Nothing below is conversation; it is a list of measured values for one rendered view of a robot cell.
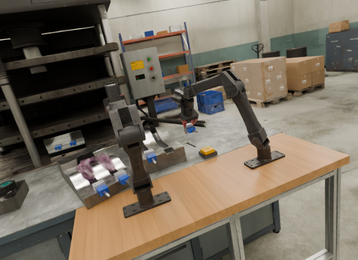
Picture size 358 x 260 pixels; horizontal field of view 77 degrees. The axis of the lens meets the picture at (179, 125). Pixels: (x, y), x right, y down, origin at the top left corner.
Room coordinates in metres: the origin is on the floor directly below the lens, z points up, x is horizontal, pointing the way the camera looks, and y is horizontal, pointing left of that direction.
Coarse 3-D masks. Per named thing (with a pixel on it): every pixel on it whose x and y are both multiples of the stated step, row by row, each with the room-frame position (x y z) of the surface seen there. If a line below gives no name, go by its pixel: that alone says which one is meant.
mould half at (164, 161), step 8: (160, 128) 1.43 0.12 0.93; (152, 136) 1.37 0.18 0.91; (160, 136) 1.36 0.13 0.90; (168, 136) 1.36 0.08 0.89; (152, 144) 1.29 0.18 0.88; (168, 144) 1.23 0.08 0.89; (176, 144) 1.20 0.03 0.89; (160, 152) 1.13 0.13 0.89; (176, 152) 1.14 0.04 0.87; (184, 152) 1.15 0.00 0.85; (144, 160) 1.08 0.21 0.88; (160, 160) 1.11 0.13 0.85; (168, 160) 1.12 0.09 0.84; (176, 160) 1.13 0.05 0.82; (184, 160) 1.15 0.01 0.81; (152, 168) 1.09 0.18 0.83; (160, 168) 1.10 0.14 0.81
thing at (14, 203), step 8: (24, 184) 1.15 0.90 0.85; (8, 192) 1.10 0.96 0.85; (16, 192) 1.04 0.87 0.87; (24, 192) 1.11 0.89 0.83; (0, 200) 0.99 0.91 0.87; (8, 200) 0.99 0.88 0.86; (16, 200) 1.00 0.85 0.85; (0, 208) 0.98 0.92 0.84; (8, 208) 0.98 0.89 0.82; (16, 208) 0.99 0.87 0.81
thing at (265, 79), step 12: (252, 60) 5.36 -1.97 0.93; (264, 60) 4.79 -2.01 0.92; (276, 60) 4.61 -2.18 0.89; (240, 72) 5.25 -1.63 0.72; (252, 72) 4.82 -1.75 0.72; (264, 72) 4.53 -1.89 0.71; (276, 72) 4.60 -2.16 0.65; (252, 84) 4.87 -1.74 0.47; (264, 84) 4.53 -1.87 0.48; (276, 84) 4.60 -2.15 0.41; (252, 96) 4.91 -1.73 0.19; (264, 96) 4.53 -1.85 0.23; (276, 96) 4.59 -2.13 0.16; (288, 96) 4.68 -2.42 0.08
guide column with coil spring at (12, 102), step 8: (0, 72) 1.59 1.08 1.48; (0, 80) 1.59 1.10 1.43; (8, 80) 1.62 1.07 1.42; (8, 88) 1.59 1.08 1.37; (8, 96) 1.59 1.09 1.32; (16, 104) 1.60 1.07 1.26; (16, 112) 1.59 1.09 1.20; (16, 120) 1.59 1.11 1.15; (24, 120) 1.61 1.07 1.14; (24, 128) 1.59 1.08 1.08; (24, 136) 1.59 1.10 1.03; (32, 144) 1.60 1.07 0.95; (32, 152) 1.59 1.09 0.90; (32, 160) 1.59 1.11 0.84; (40, 160) 1.61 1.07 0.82
